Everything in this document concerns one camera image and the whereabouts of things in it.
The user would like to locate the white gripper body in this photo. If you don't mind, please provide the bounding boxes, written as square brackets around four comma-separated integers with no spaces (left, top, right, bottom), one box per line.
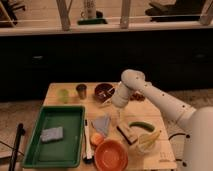
[111,82,131,108]

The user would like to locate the orange plastic bowl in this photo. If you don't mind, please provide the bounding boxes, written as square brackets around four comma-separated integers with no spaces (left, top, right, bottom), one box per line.
[94,140,128,171]

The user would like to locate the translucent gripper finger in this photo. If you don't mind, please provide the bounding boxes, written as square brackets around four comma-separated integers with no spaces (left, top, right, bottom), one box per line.
[111,108,118,126]
[118,108,125,123]

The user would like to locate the white handled brush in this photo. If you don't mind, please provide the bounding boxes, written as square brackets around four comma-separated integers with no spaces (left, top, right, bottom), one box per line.
[83,121,93,164]

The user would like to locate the green translucent cup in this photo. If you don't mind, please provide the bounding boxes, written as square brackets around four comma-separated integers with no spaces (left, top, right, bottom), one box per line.
[57,89,69,104]

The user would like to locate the green cucumber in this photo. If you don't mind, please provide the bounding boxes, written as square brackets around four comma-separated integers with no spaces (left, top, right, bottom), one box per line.
[129,122,155,132]

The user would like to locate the wooden table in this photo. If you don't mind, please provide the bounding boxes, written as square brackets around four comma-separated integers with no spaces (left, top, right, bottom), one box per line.
[22,81,178,171]

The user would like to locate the grey sponge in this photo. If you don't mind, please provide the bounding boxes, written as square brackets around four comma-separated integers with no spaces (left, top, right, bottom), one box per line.
[40,127,63,142]

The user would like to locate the brown snack pile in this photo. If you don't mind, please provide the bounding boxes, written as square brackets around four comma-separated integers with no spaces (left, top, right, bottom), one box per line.
[130,92,145,101]

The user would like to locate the brown wooden block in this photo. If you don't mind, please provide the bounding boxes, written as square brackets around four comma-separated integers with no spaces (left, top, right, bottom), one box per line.
[117,123,138,145]

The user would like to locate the green base white stand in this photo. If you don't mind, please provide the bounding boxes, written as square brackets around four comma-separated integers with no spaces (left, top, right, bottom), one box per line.
[78,0,107,25]

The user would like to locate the black pole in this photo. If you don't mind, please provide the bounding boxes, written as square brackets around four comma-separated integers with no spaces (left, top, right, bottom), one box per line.
[8,123,25,171]

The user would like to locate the green plastic tray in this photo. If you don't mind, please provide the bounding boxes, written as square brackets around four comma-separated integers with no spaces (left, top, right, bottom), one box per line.
[23,106,85,168]

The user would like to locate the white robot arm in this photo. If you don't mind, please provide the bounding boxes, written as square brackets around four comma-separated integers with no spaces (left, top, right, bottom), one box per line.
[112,69,213,171]

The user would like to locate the dark brown bowl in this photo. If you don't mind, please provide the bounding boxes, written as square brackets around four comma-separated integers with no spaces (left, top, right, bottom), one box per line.
[94,83,115,103]

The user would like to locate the small orange fruit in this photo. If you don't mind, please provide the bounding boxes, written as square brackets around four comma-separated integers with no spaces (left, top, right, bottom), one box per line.
[90,133,104,146]

